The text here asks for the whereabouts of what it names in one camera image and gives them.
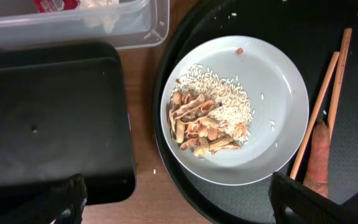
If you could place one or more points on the white tissue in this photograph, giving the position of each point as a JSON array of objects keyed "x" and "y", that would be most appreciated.
[{"x": 102, "y": 13}]

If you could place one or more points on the orange carrot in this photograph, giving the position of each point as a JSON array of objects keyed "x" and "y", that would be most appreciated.
[{"x": 316, "y": 177}]

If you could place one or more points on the grey round plate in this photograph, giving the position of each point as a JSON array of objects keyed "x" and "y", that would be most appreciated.
[{"x": 278, "y": 101}]

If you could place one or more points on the peanut shells pile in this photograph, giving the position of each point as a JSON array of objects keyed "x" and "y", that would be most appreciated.
[{"x": 200, "y": 124}]

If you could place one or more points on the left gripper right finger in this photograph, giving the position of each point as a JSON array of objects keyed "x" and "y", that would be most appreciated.
[{"x": 306, "y": 204}]

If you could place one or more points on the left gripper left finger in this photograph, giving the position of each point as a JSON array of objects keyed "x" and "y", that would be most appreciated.
[{"x": 61, "y": 205}]

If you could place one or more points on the clear plastic bin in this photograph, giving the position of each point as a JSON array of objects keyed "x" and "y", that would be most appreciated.
[{"x": 143, "y": 23}]

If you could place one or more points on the white rice pile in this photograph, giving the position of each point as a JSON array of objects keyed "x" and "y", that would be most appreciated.
[{"x": 228, "y": 96}]

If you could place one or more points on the round black serving tray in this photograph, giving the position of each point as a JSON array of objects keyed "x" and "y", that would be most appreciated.
[{"x": 308, "y": 32}]

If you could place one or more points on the black rectangular tray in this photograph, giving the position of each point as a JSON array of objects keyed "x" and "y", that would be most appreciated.
[{"x": 63, "y": 112}]

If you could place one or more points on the red snack wrapper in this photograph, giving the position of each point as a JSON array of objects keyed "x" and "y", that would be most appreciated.
[{"x": 44, "y": 6}]

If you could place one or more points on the wooden chopstick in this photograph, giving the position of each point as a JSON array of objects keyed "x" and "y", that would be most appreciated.
[
  {"x": 340, "y": 68},
  {"x": 314, "y": 114}
]

